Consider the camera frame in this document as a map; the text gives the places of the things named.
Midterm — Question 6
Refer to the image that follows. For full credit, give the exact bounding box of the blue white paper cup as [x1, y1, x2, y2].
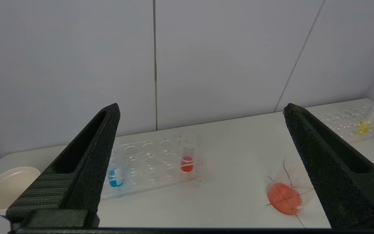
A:
[0, 166, 41, 216]

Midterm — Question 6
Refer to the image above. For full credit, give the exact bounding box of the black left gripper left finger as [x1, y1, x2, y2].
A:
[6, 103, 121, 217]

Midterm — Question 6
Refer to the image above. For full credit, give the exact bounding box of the yellow pigment test tube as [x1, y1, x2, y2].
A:
[355, 100, 374, 136]

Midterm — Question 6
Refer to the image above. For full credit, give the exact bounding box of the clear acrylic test tube rack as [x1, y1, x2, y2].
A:
[313, 103, 374, 144]
[100, 134, 204, 201]

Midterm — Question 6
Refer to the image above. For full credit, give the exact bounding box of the clear glass beaker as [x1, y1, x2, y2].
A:
[266, 158, 316, 217]

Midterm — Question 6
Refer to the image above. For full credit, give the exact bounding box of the blue pigment test tube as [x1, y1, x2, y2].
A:
[108, 150, 125, 189]

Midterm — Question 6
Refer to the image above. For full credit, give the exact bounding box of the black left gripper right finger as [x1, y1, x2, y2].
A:
[283, 103, 374, 228]

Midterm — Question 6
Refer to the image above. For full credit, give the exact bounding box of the orange pigment test tube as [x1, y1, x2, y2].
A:
[179, 134, 197, 174]

